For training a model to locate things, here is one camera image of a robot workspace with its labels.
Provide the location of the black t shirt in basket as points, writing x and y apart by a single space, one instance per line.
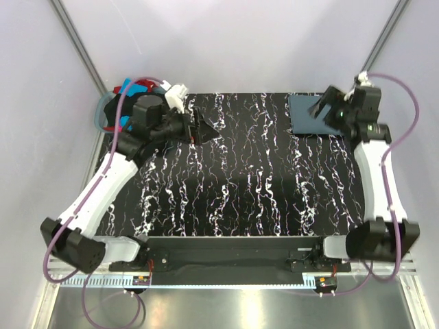
110 109

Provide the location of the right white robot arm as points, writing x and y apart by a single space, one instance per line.
386 234

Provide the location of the grey blue t shirt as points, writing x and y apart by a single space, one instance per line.
302 122

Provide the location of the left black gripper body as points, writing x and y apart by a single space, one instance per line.
193 134

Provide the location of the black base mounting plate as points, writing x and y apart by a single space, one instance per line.
289 243

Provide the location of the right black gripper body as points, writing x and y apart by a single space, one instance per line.
339 114

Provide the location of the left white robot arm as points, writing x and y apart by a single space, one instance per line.
141 121

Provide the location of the teal plastic laundry basket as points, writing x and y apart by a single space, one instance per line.
100 117

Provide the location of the aluminium frame rail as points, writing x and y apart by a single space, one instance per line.
219 269

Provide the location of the red t shirt in basket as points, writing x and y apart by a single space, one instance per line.
142 86

